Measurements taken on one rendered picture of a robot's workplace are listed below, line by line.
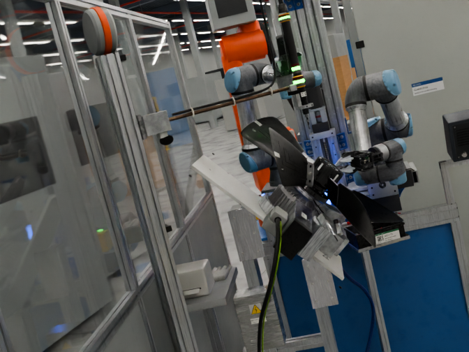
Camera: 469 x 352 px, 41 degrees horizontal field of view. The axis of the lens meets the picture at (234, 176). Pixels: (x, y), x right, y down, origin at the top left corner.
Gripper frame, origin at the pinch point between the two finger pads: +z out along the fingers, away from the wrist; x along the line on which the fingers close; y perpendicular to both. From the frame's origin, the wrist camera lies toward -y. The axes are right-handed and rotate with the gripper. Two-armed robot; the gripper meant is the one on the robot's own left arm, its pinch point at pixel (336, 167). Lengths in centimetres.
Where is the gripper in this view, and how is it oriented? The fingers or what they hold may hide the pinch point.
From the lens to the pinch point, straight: 259.4
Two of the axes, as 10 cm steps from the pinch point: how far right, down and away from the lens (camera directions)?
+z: -8.4, 2.9, -4.6
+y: 5.1, 1.2, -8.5
